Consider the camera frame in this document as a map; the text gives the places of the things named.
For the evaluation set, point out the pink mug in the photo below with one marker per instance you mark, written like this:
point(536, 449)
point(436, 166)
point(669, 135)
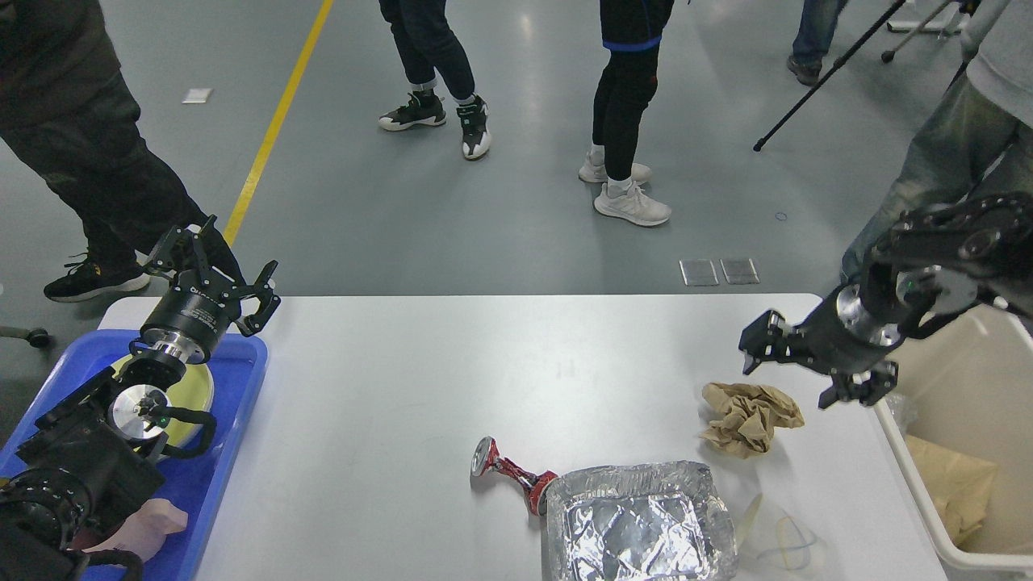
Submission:
point(143, 533)

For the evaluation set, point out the brown paper bag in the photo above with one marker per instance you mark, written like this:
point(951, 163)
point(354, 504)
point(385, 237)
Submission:
point(960, 486)

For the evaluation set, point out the clear plastic sheet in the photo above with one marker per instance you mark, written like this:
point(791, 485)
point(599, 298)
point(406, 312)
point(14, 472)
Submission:
point(903, 410)

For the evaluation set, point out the blue plastic tray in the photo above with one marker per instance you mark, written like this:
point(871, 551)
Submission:
point(195, 485)

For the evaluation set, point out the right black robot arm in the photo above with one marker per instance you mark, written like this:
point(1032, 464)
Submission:
point(932, 265)

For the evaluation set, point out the person with black-white sneakers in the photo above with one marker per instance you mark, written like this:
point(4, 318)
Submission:
point(429, 50)

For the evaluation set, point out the crushed red can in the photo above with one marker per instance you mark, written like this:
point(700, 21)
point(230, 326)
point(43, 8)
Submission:
point(487, 458)

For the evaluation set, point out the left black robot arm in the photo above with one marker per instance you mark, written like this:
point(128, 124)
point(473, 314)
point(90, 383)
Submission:
point(93, 460)

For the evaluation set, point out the beige plastic bin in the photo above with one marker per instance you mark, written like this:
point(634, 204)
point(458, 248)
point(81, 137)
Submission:
point(971, 387)

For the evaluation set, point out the white rolling chair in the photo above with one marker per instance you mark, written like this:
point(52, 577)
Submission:
point(943, 19)

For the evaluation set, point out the person with white sneakers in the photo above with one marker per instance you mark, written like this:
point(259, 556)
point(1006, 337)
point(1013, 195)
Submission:
point(632, 33)

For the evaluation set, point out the black camera tripod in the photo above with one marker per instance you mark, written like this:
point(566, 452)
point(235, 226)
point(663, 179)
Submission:
point(884, 18)

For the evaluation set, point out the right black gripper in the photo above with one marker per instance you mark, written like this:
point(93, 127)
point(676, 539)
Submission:
point(839, 337)

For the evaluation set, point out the yellow plate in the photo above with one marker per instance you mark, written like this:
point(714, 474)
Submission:
point(194, 391)

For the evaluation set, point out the metal floor socket plate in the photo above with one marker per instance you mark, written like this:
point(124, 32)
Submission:
point(733, 271)

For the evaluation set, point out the brown paper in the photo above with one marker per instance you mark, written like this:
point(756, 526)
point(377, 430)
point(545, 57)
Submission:
point(749, 415)

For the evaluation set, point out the aluminium foil container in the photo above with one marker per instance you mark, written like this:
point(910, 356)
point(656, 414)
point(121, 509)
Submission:
point(656, 521)

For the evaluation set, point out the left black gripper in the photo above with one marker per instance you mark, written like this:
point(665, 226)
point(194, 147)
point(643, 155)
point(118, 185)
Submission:
point(188, 325)

